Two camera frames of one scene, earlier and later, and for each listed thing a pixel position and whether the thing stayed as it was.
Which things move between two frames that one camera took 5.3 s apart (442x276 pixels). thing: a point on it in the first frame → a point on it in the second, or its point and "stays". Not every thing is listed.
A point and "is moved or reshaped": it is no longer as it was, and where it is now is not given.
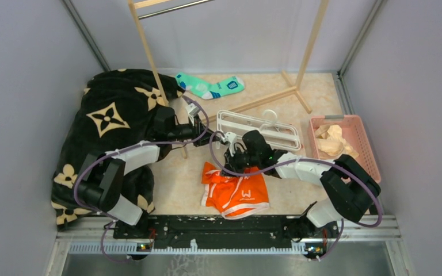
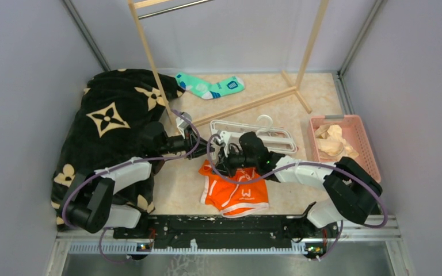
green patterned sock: [207, 91] stays
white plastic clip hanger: [238, 123] is moved or reshaped
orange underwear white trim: [234, 196] stays
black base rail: [226, 230] stays
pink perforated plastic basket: [353, 133] stays
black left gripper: [201, 134] → [191, 139]
